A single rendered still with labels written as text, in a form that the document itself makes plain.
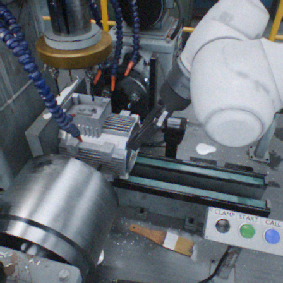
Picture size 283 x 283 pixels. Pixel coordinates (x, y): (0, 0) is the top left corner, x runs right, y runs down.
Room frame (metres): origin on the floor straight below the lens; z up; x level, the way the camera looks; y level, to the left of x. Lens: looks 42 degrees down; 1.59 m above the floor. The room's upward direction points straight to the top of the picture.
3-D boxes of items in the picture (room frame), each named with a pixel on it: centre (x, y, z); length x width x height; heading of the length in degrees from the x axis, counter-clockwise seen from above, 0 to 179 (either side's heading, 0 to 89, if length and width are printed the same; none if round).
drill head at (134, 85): (0.96, 0.04, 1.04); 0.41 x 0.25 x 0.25; 166
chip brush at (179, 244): (0.43, -0.06, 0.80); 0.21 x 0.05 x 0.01; 68
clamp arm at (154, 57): (0.74, -0.04, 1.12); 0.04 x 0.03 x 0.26; 76
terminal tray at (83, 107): (0.65, 0.16, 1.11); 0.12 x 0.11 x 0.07; 75
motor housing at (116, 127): (0.64, 0.12, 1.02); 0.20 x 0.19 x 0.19; 75
